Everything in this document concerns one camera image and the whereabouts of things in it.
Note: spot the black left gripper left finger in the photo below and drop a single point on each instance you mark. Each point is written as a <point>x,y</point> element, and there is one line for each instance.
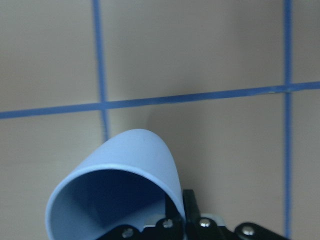
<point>169,227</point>

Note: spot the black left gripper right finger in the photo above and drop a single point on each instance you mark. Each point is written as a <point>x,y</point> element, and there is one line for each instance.
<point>201,227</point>

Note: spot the light blue plastic cup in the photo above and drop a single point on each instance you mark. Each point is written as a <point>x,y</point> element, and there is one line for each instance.
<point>125,181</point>

